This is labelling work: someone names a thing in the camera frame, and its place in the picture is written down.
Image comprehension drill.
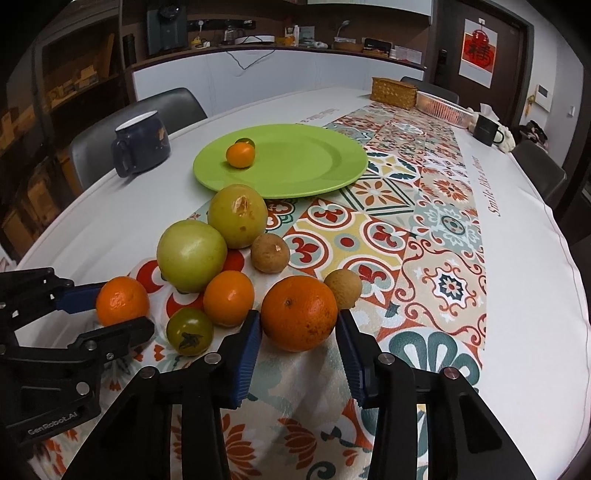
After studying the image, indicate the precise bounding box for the large orange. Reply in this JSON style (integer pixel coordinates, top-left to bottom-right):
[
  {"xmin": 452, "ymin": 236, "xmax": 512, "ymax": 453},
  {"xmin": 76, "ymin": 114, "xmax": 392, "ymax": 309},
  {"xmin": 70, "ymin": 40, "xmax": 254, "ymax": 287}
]
[
  {"xmin": 95, "ymin": 276, "xmax": 150, "ymax": 326},
  {"xmin": 260, "ymin": 276, "xmax": 339, "ymax": 353}
]

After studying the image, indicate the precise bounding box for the small orange front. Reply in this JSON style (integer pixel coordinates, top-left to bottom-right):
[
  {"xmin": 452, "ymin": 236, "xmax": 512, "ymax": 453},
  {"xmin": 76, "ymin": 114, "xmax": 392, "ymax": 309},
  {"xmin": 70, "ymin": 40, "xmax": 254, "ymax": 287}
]
[{"xmin": 225, "ymin": 142, "xmax": 256, "ymax": 169}]

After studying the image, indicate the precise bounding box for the small orange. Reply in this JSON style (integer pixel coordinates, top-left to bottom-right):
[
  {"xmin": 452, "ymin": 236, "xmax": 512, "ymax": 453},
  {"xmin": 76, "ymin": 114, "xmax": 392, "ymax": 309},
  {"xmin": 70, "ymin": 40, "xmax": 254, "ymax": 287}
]
[
  {"xmin": 225, "ymin": 142, "xmax": 256, "ymax": 169},
  {"xmin": 204, "ymin": 270, "xmax": 254, "ymax": 328}
]

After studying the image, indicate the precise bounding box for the green persimmon left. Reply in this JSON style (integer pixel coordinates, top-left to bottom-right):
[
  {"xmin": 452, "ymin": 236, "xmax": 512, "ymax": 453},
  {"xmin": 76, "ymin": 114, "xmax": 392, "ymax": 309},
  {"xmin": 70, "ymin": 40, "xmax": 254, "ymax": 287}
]
[{"xmin": 166, "ymin": 307, "xmax": 214, "ymax": 357}]

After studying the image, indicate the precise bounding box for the green apple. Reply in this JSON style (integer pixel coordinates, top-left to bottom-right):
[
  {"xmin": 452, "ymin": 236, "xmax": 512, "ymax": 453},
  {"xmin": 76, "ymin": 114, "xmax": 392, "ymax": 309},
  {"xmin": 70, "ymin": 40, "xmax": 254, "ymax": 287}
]
[{"xmin": 156, "ymin": 219, "xmax": 228, "ymax": 293}]

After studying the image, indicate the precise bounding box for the small orange middle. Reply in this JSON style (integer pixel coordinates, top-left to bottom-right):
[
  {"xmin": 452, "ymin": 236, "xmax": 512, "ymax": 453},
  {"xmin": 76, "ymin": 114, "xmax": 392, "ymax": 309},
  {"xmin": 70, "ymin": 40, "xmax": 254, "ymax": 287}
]
[{"xmin": 204, "ymin": 270, "xmax": 254, "ymax": 328}]

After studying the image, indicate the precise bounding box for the left near chair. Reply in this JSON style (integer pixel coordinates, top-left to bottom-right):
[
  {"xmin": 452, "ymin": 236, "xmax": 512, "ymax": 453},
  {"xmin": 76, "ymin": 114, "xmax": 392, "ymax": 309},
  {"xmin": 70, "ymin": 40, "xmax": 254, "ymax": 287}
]
[{"xmin": 70, "ymin": 88, "xmax": 207, "ymax": 189}]

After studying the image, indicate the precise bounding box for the brown longan left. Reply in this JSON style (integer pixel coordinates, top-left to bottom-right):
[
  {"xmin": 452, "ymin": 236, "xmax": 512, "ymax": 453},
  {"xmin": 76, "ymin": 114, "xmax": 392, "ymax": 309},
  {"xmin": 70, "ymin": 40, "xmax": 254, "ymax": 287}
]
[{"xmin": 250, "ymin": 233, "xmax": 290, "ymax": 274}]

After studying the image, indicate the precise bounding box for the brown longan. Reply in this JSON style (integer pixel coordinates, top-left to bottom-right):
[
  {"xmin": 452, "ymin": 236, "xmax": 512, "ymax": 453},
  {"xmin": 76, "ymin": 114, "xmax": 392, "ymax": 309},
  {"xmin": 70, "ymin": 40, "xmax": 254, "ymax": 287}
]
[
  {"xmin": 324, "ymin": 269, "xmax": 363, "ymax": 310},
  {"xmin": 250, "ymin": 233, "xmax": 290, "ymax": 274}
]

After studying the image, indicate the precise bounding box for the yellow-green pear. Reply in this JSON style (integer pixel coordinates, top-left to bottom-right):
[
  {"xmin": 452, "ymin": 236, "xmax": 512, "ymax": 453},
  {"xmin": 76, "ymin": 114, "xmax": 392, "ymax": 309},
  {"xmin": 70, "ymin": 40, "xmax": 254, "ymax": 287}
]
[{"xmin": 207, "ymin": 184, "xmax": 269, "ymax": 249}]

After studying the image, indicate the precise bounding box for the dark blue mug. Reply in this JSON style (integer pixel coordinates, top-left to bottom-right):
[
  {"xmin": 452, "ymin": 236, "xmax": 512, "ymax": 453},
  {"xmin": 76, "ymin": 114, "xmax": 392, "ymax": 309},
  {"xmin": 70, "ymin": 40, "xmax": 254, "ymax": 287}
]
[{"xmin": 111, "ymin": 110, "xmax": 171, "ymax": 178}]

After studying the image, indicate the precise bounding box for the brown longan right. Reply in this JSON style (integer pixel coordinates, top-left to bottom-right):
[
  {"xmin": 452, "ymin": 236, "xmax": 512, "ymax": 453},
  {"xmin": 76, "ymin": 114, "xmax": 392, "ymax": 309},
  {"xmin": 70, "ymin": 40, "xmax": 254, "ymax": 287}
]
[{"xmin": 324, "ymin": 269, "xmax": 363, "ymax": 310}]

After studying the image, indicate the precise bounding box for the patterned table runner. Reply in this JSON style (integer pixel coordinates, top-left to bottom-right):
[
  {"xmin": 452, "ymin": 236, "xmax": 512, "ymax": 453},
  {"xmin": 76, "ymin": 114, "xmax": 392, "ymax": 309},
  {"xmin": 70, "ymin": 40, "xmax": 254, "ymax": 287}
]
[{"xmin": 27, "ymin": 101, "xmax": 488, "ymax": 480}]

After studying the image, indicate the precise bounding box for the green plate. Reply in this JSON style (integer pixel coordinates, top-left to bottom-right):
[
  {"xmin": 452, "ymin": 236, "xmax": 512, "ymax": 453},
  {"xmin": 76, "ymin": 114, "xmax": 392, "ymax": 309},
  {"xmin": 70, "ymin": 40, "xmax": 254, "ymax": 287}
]
[{"xmin": 192, "ymin": 124, "xmax": 368, "ymax": 199}]

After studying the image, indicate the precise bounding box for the right far chair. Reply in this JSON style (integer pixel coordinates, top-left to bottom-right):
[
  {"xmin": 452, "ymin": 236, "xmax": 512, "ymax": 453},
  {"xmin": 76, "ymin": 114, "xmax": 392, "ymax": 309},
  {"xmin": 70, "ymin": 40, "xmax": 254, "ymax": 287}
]
[{"xmin": 512, "ymin": 140, "xmax": 567, "ymax": 209}]

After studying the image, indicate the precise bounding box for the black coffee machine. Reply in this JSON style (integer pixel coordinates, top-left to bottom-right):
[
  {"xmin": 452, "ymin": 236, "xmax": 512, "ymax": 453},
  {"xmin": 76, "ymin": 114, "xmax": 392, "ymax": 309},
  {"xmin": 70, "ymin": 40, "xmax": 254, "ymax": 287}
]
[{"xmin": 146, "ymin": 5, "xmax": 188, "ymax": 56}]

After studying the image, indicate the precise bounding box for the black mug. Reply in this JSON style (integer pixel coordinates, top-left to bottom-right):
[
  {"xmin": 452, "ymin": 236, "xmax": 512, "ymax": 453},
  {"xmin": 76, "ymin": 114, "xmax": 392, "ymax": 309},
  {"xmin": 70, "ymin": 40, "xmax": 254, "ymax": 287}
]
[{"xmin": 473, "ymin": 114, "xmax": 505, "ymax": 146}]

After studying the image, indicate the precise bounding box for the clear fruit bowl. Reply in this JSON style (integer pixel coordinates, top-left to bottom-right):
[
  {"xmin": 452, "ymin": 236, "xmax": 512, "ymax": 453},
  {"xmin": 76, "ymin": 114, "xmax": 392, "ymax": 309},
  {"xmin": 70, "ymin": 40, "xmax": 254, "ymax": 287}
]
[{"xmin": 416, "ymin": 91, "xmax": 474, "ymax": 129}]

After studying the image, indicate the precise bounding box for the wicker basket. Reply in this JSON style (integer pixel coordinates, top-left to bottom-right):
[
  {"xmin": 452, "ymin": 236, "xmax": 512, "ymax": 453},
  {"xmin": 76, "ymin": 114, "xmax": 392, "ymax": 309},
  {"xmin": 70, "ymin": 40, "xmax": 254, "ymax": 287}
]
[{"xmin": 370, "ymin": 77, "xmax": 418, "ymax": 110}]

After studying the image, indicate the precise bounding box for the far end chair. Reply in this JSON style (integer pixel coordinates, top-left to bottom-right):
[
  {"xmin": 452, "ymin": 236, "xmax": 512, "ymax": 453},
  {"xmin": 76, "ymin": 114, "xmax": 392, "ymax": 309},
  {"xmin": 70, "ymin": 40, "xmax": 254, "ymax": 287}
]
[{"xmin": 401, "ymin": 76, "xmax": 459, "ymax": 104}]

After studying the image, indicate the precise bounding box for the dark wooden door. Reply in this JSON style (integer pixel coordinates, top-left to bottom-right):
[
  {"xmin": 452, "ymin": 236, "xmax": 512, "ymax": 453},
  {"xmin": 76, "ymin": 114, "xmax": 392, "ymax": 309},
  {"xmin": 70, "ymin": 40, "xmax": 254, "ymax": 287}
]
[{"xmin": 431, "ymin": 1, "xmax": 534, "ymax": 127}]

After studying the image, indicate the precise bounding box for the red calendar poster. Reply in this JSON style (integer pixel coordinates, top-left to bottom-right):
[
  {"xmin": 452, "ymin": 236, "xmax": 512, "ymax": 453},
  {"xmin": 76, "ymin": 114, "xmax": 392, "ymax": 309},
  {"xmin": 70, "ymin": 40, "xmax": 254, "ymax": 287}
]
[{"xmin": 459, "ymin": 19, "xmax": 498, "ymax": 89}]

